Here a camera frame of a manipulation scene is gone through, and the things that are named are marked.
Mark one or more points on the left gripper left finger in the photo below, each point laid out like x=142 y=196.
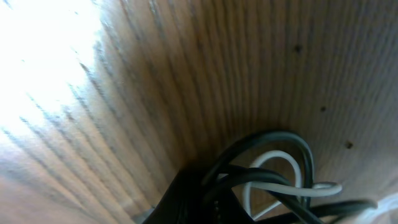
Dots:
x=183 y=201

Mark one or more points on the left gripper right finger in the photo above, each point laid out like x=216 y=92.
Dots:
x=229 y=209

